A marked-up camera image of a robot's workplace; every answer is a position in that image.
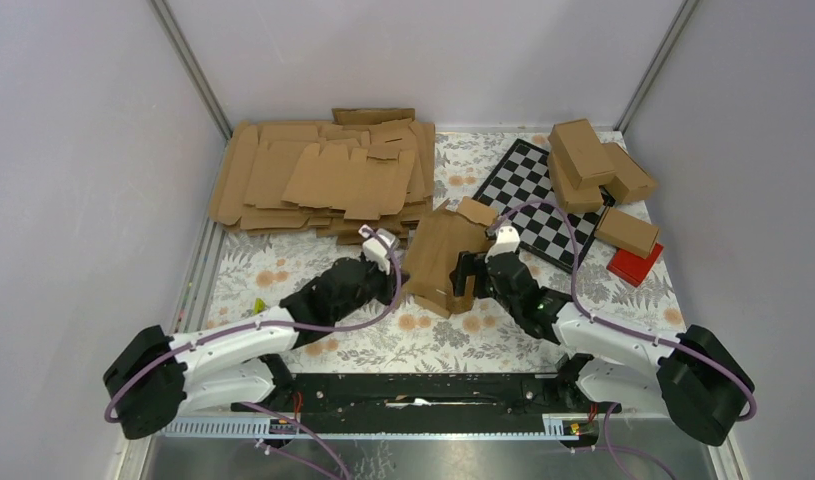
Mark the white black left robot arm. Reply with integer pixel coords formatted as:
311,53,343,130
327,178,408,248
103,256,409,440

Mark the stack of flat cardboard sheets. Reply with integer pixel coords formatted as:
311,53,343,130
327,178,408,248
209,108,436,245

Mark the cardboard box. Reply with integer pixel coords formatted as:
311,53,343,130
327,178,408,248
595,207,660,258
549,118,616,189
547,153,604,214
402,197,498,318
604,142,658,204

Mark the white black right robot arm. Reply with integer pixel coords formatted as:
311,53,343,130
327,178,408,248
450,252,757,446

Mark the black white chessboard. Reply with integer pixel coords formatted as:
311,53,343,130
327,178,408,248
473,139,615,273

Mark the red flat block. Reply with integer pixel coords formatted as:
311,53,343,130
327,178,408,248
606,243,663,287

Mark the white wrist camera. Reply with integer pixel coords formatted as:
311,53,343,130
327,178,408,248
486,223,520,259
358,224,400,275

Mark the cardboard box on red block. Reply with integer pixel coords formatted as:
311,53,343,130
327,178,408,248
595,207,660,258

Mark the floral patterned tablecloth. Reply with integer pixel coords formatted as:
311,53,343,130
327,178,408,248
181,132,685,373

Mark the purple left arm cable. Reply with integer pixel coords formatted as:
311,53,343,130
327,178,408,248
103,227,406,480

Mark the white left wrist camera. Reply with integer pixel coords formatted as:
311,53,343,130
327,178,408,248
358,224,400,275

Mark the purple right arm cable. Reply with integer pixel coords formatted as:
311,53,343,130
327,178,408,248
489,201,758,480

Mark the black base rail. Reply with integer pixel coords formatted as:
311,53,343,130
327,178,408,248
231,365,609,438

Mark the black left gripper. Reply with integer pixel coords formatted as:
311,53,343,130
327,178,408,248
333,254,410,322

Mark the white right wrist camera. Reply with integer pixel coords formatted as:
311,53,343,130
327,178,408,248
486,223,520,259

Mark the aluminium frame rail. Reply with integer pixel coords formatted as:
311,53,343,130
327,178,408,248
160,370,729,443

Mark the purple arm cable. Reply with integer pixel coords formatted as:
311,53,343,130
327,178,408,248
489,201,758,480
103,227,406,480

